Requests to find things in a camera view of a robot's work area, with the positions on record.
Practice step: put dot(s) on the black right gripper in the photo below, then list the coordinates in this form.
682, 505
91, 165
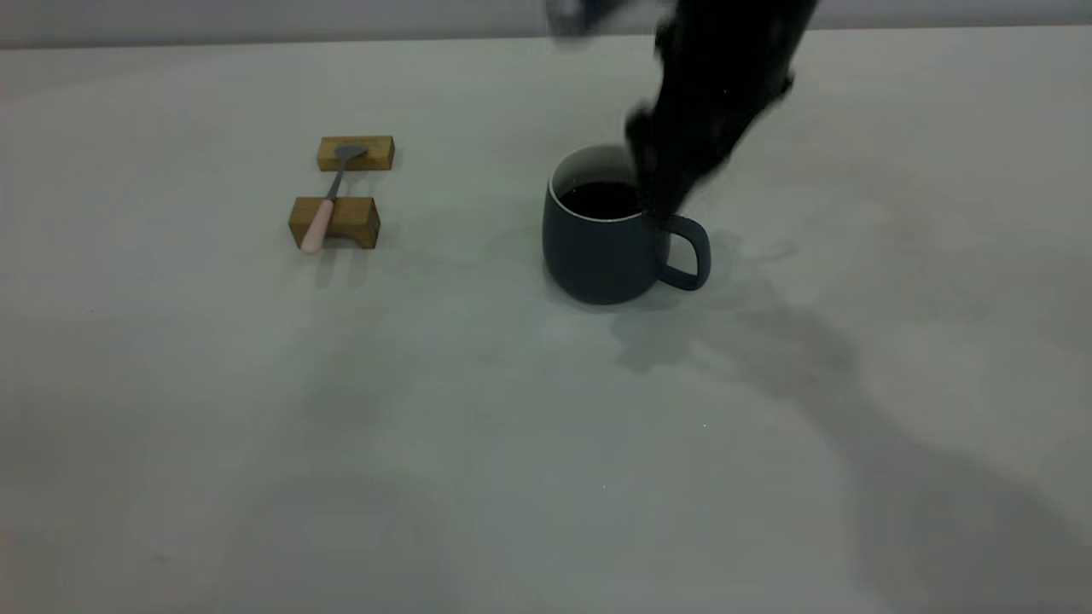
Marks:
734, 47

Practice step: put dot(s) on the dark grey ceramic mug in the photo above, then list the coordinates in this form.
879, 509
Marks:
597, 260

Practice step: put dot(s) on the flat wooden block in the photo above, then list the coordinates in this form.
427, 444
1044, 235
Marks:
375, 155

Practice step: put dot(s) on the arched wooden block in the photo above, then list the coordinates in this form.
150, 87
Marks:
354, 217

